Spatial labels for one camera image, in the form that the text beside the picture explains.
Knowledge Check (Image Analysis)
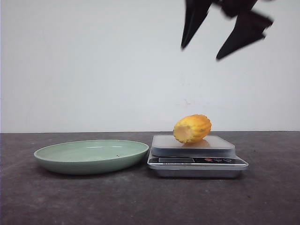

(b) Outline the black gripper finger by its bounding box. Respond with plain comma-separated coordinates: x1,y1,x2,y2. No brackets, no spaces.
216,11,274,60
181,0,212,49

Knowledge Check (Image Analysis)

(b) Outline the yellow corn cob piece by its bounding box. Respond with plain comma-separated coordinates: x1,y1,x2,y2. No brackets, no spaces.
173,114,212,143

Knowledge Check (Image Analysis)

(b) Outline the silver digital kitchen scale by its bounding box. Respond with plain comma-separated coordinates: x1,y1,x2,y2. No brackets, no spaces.
147,135,248,178

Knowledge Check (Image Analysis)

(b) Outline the green shallow plate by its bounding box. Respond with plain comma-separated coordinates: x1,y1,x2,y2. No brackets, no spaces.
34,140,149,175

